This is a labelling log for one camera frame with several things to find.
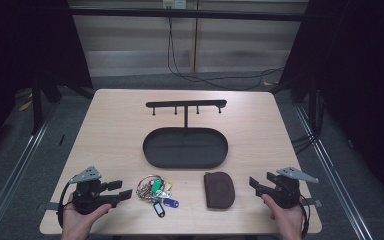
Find person's right hand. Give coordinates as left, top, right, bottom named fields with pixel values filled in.
left=261, top=193, right=305, bottom=240

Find black metal stand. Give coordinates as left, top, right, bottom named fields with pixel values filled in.
left=30, top=74, right=45, bottom=135

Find black horizontal frame bar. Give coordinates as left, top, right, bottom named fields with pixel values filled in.
left=69, top=7, right=308, bottom=22

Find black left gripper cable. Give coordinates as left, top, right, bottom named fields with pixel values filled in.
left=56, top=181, right=78, bottom=230

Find dark curtain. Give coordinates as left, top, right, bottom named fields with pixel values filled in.
left=0, top=0, right=94, bottom=164
left=278, top=0, right=384, bottom=203

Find metal floor rail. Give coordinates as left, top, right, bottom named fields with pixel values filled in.
left=294, top=103, right=375, bottom=240
left=0, top=101, right=59, bottom=240

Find brown leather pouch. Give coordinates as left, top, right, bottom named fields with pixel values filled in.
left=203, top=171, right=236, bottom=210

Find white wall socket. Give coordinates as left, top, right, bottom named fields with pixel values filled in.
left=162, top=0, right=187, bottom=10

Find black key stand with tray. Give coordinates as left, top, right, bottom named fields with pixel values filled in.
left=142, top=99, right=229, bottom=170

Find black hanging wall cable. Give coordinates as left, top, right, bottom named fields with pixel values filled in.
left=167, top=15, right=285, bottom=92

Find yellow tape piece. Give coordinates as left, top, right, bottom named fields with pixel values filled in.
left=18, top=99, right=33, bottom=112

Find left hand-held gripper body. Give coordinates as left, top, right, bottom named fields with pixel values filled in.
left=69, top=165, right=121, bottom=215

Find key bunch with coloured tags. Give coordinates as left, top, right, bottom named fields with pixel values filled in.
left=136, top=174, right=180, bottom=219

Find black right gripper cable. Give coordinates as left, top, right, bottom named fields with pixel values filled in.
left=298, top=195, right=312, bottom=240

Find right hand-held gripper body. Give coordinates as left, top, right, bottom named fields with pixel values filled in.
left=269, top=166, right=320, bottom=210

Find person's left hand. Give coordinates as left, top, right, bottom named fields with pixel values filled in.
left=60, top=193, right=113, bottom=240

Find black floor cables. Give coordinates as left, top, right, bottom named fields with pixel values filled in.
left=290, top=132, right=319, bottom=155

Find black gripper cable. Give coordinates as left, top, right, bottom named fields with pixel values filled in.
left=298, top=195, right=312, bottom=240
left=56, top=181, right=78, bottom=230

